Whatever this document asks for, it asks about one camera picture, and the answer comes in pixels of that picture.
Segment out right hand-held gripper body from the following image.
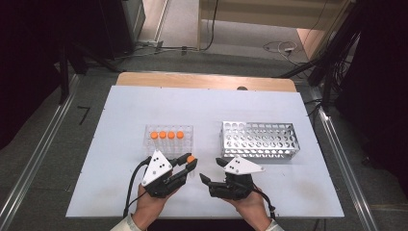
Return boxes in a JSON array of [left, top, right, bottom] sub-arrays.
[[208, 156, 267, 201]]

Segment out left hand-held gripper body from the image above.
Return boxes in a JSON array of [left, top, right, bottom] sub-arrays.
[[140, 149, 188, 199]]

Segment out orange-capped test tube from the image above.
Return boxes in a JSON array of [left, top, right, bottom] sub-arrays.
[[187, 155, 197, 179], [159, 130, 168, 152], [166, 130, 177, 152], [175, 130, 186, 153], [149, 131, 160, 152]]

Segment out clear plastic tube rack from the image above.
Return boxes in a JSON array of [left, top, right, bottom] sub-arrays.
[[142, 124, 194, 159]]

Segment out metal tube rack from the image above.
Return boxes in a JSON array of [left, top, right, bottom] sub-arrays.
[[220, 120, 301, 160]]

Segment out person's right hand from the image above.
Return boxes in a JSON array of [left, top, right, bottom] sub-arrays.
[[223, 190, 271, 231]]

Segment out person's left hand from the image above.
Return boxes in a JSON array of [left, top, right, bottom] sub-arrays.
[[132, 185, 179, 231]]

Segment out white board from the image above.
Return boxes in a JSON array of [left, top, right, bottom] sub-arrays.
[[65, 85, 344, 219]]

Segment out dark cabinet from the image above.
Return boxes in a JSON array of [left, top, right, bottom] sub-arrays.
[[98, 0, 146, 61]]

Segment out left hand-held gripper cable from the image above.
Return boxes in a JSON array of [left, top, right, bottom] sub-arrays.
[[122, 156, 152, 219]]

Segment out hand-held gripper cable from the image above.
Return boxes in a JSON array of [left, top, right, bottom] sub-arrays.
[[122, 156, 152, 219], [251, 184, 277, 221]]

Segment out right hand-held gripper cable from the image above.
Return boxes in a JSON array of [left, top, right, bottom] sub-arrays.
[[251, 184, 277, 221]]

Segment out aluminium floor rail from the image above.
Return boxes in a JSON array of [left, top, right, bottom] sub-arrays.
[[0, 74, 81, 231], [308, 86, 380, 231]]

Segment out white floor cable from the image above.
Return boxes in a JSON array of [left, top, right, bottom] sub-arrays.
[[263, 39, 300, 58]]

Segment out black hanging cable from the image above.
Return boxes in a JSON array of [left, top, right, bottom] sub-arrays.
[[201, 0, 220, 52]]

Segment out light wooden furniture frame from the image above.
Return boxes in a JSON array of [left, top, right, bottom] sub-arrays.
[[196, 0, 358, 52]]

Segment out black stand with cables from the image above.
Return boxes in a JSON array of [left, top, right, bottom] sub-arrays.
[[278, 0, 365, 112]]

